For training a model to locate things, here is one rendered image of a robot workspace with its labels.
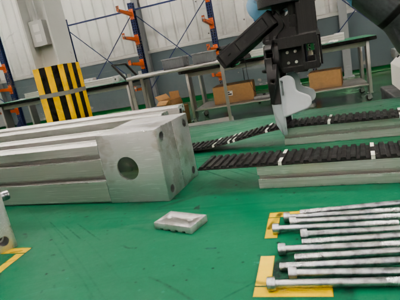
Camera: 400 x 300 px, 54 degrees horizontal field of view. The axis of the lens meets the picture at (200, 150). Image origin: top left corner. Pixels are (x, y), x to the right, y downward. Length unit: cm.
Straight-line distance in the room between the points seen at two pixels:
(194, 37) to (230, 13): 88
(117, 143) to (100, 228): 11
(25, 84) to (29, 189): 984
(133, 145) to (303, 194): 21
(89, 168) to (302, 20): 38
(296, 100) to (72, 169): 35
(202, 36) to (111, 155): 793
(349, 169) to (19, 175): 46
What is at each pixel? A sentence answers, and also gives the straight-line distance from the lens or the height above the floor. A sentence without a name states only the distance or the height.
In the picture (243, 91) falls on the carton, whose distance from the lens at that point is 546.
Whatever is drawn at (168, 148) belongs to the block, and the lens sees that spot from 50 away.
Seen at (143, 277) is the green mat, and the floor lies 78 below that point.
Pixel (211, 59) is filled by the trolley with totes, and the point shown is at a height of 88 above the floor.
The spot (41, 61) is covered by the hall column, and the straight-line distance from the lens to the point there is 411.
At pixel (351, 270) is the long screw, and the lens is 31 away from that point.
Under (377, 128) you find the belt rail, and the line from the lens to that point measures 65.
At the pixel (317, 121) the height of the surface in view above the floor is 82.
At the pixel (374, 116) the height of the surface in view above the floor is 81.
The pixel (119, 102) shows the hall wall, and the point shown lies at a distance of 918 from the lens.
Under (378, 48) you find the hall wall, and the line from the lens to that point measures 823.
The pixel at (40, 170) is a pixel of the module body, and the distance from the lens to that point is 61.
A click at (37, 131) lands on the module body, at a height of 86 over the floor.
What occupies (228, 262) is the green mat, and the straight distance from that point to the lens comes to 34.
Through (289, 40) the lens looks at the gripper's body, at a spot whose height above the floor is 95.
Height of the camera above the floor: 95
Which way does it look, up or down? 14 degrees down
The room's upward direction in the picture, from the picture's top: 11 degrees counter-clockwise
